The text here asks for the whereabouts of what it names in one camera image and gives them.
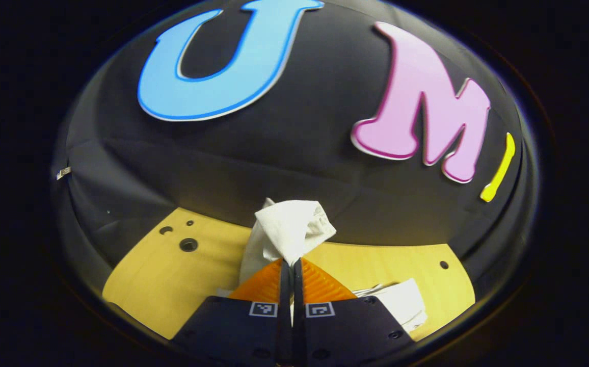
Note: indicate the silver metal clip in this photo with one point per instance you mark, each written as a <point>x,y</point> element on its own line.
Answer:
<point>63,173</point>

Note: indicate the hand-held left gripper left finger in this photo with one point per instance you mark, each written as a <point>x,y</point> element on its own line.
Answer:
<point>285,326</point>

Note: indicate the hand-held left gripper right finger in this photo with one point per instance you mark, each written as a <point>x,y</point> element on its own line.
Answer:
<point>298,326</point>

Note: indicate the black backdrop cloth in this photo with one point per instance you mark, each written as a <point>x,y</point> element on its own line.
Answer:
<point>299,153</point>

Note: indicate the white jeans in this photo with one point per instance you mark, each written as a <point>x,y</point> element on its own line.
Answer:
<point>289,224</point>

